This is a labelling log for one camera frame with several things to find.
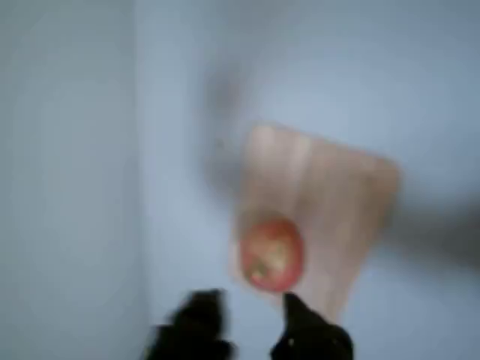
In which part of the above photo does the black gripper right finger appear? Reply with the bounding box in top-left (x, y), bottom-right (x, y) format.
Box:
top-left (270, 292), bottom-right (354, 360)

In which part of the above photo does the red apple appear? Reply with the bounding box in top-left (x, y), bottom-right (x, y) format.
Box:
top-left (239, 218), bottom-right (304, 293)

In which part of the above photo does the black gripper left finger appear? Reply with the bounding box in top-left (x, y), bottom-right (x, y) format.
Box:
top-left (144, 288), bottom-right (238, 360)

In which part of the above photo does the light wooden cutting board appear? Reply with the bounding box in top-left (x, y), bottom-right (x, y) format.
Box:
top-left (228, 123), bottom-right (401, 324)

